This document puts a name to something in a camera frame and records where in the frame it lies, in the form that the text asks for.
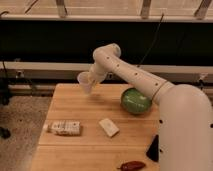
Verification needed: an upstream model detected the black smartphone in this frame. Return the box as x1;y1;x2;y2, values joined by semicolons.
146;135;159;162

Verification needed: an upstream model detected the dried red chili pepper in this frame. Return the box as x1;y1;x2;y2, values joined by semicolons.
119;161;146;171

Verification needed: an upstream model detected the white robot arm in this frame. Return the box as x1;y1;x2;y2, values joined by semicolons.
90;44;213;171

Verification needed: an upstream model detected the white printed carton box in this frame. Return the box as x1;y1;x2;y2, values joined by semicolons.
43;121;81;136

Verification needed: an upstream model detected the green bowl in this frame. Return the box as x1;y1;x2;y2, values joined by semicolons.
121;87;152;115

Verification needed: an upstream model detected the black hanging cable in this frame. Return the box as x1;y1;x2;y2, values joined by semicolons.
137;12;165;68

